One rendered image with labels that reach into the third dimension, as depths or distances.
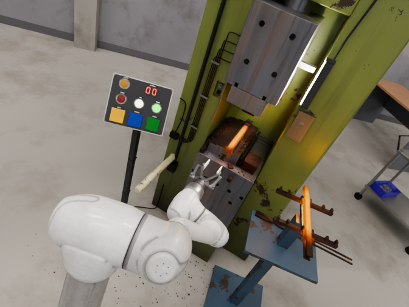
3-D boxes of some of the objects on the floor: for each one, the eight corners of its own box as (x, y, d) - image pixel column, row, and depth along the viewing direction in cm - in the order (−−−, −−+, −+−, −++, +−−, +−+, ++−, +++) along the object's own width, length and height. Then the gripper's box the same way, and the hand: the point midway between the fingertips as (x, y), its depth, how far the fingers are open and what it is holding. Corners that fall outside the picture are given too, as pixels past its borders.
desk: (371, 121, 569) (401, 84, 518) (425, 176, 446) (471, 135, 395) (338, 113, 548) (366, 74, 497) (386, 169, 426) (428, 124, 375)
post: (122, 214, 224) (143, 101, 160) (118, 212, 225) (137, 98, 160) (125, 211, 228) (147, 98, 163) (122, 209, 228) (142, 95, 164)
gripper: (176, 184, 133) (197, 161, 151) (212, 204, 130) (228, 178, 148) (180, 173, 129) (201, 150, 147) (216, 194, 125) (234, 169, 143)
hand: (212, 167), depth 145 cm, fingers open, 7 cm apart
